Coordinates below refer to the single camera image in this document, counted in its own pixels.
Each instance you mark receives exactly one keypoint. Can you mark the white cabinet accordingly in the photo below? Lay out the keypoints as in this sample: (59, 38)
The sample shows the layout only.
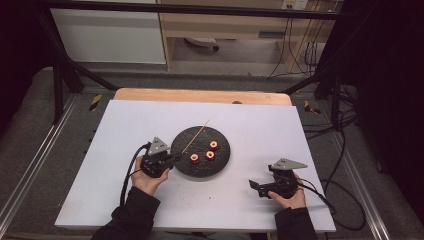
(106, 36)

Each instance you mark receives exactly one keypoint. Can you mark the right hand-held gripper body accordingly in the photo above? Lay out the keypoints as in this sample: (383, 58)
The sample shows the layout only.
(285, 183)

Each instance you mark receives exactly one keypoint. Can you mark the white caster base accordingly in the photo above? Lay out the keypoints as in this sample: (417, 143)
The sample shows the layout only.
(201, 41)

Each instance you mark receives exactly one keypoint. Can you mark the person's left hand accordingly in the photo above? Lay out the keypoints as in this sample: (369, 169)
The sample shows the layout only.
(146, 183)

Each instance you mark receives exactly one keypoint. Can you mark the black curtain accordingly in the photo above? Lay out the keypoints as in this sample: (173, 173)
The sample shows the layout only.
(20, 50)
(390, 83)

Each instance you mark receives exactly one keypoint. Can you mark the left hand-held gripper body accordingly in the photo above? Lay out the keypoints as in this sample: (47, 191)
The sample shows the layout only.
(156, 160)

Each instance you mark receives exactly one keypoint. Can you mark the light wooden desk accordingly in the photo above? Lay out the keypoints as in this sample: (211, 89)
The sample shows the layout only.
(216, 28)

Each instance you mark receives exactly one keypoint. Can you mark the aluminium floor rail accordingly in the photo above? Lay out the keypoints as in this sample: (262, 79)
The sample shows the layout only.
(40, 156)
(360, 180)

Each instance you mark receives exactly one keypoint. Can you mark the black round plate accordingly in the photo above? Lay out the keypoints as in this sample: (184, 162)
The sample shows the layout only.
(206, 168)

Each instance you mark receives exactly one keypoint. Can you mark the white wall socket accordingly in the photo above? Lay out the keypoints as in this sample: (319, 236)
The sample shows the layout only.
(295, 4)

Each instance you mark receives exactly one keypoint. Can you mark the person's right hand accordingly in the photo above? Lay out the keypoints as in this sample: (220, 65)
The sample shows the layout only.
(293, 201)

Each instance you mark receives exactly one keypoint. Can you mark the small dark round object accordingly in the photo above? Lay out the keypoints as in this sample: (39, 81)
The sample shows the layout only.
(237, 102)

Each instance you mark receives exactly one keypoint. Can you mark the yellow black tape strip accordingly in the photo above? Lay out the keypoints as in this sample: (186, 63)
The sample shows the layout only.
(310, 107)
(95, 102)

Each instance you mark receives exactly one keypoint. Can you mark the bamboo skewer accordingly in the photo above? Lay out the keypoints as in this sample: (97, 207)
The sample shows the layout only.
(196, 135)

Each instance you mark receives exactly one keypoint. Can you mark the black metal frame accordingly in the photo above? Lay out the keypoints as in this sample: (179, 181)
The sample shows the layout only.
(200, 9)

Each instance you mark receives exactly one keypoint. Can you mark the wooden table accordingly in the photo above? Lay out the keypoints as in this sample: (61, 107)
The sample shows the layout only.
(186, 96)

